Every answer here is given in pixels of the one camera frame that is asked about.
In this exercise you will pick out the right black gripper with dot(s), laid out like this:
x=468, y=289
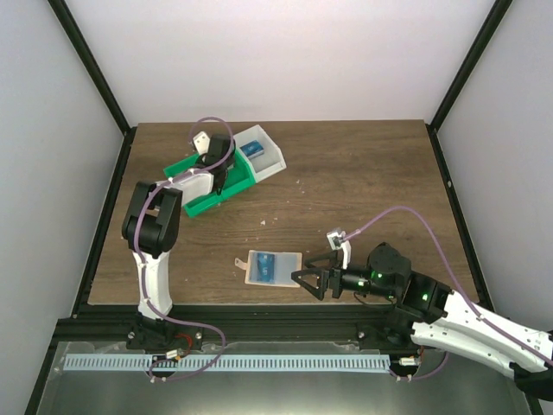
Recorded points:
x=334, y=276

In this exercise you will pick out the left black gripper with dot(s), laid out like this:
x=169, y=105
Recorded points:
x=229, y=162

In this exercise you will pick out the blue credit card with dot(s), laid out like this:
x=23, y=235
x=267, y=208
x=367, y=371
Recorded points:
x=264, y=268

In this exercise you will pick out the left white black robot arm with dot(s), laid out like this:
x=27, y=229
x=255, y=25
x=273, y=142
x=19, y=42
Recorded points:
x=152, y=222

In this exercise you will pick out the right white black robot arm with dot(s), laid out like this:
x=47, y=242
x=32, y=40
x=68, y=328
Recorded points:
x=431, y=314

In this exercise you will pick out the blue card stack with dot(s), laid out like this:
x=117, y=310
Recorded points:
x=252, y=150

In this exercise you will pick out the middle green plastic bin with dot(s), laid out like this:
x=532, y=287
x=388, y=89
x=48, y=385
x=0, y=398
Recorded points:
x=240, y=177

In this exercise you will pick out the green plastic bin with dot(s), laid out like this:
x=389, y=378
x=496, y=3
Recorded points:
x=240, y=177
x=201, y=203

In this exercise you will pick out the left green plastic bin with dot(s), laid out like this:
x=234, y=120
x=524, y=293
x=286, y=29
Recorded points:
x=201, y=203

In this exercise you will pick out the white plastic bin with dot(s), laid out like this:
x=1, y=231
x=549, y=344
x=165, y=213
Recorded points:
x=271, y=162

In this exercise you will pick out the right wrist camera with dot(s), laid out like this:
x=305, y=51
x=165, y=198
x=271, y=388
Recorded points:
x=337, y=241

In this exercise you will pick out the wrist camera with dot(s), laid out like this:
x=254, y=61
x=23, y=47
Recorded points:
x=337, y=241
x=201, y=142

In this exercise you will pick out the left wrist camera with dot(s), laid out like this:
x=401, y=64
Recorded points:
x=201, y=142

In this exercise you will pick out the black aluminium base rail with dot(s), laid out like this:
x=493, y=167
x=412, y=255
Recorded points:
x=341, y=323

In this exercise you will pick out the left black frame post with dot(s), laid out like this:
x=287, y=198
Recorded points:
x=75, y=36

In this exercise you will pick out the black frame post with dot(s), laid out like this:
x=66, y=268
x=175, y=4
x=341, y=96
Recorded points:
x=485, y=34
x=75, y=36

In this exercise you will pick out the light blue slotted cable duct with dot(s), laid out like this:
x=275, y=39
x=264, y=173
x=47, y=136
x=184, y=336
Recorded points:
x=347, y=363

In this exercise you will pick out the right black frame post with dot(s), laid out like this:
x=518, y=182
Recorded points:
x=485, y=34

